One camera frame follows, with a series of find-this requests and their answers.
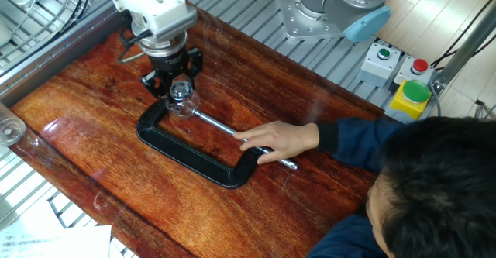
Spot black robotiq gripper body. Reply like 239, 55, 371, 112
149, 52, 191, 74

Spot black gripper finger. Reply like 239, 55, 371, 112
184, 47, 205, 79
139, 70, 172, 98

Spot small silver jar lid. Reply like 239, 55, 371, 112
169, 80, 194, 101

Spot black C-clamp with steel screw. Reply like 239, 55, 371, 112
135, 97, 299, 189

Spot small clear glass jar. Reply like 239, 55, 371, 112
164, 91, 202, 119

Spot person right hand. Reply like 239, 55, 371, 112
232, 120, 321, 166

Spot glossy brown wooden board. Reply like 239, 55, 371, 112
9, 8, 388, 258

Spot grey box with green button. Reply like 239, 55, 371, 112
356, 42, 403, 88

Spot white printed paper sheets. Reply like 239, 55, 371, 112
0, 225, 113, 258

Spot yellow box with green button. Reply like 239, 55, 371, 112
384, 79, 432, 124

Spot grey box with red button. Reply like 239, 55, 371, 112
389, 55, 438, 93

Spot person body in navy jacket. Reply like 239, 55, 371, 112
305, 213, 388, 258

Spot person head with black hair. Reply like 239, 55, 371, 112
366, 116, 496, 258

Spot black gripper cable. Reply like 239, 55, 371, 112
117, 12, 154, 64

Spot white wrist mount box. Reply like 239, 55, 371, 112
110, 0, 198, 42

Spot grey aluminium rail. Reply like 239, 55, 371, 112
0, 0, 125, 108

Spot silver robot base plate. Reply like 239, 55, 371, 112
277, 0, 352, 42

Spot aluminium profile post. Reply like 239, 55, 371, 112
429, 2, 496, 96

